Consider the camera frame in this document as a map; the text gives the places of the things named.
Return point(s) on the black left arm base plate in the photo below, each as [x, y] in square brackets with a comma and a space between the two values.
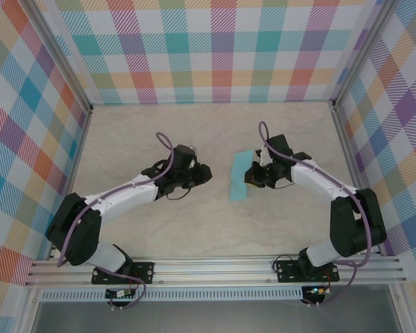
[142, 272]

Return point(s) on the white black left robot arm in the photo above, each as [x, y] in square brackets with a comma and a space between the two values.
[125, 194]

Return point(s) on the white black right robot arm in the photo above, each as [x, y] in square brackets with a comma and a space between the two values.
[319, 180]

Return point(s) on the right circuit board green light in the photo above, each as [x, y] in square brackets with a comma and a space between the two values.
[315, 290]

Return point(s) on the aluminium mounting rail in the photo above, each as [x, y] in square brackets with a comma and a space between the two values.
[211, 270]

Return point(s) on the aluminium left corner post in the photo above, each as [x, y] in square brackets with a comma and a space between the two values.
[67, 52]

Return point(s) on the teal paper sheet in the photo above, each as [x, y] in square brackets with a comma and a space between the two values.
[237, 182]

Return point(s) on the aluminium right side rail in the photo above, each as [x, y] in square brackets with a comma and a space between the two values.
[354, 173]

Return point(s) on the grey metal sheet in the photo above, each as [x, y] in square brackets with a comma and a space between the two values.
[211, 319]

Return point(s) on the aluminium right corner post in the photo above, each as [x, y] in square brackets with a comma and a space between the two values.
[362, 52]

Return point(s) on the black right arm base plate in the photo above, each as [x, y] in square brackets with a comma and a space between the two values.
[287, 272]

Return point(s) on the black left circuit board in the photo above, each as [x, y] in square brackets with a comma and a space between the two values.
[119, 294]

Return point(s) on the aluminium corner post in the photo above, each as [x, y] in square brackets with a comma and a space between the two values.
[362, 52]
[67, 52]

